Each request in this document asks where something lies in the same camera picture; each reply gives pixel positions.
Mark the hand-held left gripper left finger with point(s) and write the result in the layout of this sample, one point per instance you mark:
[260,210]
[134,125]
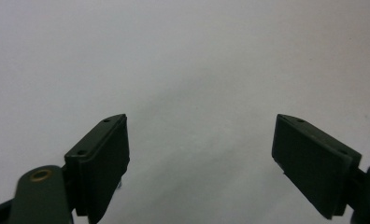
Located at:
[100,168]

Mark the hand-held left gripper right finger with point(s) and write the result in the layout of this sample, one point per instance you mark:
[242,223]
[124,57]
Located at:
[310,165]

